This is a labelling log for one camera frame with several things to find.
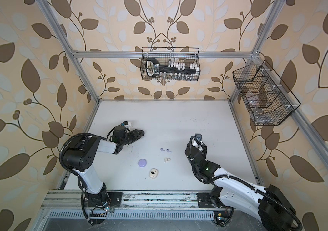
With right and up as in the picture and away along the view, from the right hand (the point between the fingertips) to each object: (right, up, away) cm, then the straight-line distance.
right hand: (195, 144), depth 82 cm
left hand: (-34, +5, +14) cm, 37 cm away
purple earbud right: (-16, -6, +11) cm, 20 cm away
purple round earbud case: (-32, -12, +5) cm, 34 cm away
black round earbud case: (-34, +5, +16) cm, 37 cm away
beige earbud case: (-25, -17, 0) cm, 30 cm away
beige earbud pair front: (-17, -11, +6) cm, 21 cm away
